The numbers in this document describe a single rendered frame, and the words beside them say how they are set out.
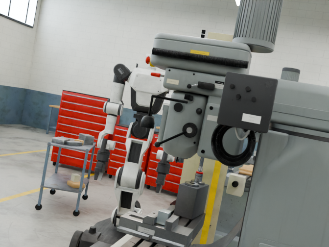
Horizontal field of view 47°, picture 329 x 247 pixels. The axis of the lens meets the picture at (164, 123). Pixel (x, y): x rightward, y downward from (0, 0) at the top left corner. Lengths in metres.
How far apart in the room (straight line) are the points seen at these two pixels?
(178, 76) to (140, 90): 0.85
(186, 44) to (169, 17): 9.87
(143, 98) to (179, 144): 0.88
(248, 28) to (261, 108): 0.47
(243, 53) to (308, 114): 0.39
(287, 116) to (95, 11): 11.14
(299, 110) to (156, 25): 10.16
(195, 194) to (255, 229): 0.64
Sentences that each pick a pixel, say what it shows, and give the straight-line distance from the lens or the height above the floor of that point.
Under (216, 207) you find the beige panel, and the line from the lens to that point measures 3.71.
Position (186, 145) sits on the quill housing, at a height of 1.38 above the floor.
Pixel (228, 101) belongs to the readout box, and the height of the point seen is 1.61.
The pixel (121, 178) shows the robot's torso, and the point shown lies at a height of 1.01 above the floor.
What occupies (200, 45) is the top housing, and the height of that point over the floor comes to 1.85.
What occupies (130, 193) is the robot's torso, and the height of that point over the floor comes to 0.90.
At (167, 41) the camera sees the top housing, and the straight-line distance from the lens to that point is 1.84.
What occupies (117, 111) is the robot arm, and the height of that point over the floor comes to 1.44.
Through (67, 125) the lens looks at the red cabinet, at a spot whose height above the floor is 0.81.
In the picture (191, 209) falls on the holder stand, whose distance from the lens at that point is 2.31.
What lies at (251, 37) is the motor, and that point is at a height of 1.93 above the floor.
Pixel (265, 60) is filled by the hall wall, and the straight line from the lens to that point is 11.01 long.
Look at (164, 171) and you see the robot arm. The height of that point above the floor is 1.10.
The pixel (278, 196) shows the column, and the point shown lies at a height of 1.26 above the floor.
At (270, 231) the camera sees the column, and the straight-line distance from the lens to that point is 1.74.
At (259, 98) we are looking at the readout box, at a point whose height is 1.64.
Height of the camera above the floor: 1.56
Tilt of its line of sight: 3 degrees down
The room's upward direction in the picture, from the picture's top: 11 degrees clockwise
